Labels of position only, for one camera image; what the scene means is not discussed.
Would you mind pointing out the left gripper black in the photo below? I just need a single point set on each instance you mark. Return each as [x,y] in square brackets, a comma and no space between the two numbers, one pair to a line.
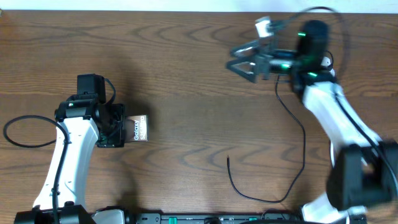
[119,125]

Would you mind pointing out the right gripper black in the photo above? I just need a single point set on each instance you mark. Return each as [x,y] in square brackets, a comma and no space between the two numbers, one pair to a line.
[262,63]

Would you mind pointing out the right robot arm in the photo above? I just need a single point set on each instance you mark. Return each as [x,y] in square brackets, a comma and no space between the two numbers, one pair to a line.
[364,167]

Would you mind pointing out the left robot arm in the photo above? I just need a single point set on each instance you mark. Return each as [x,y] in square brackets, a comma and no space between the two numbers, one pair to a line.
[82,122]

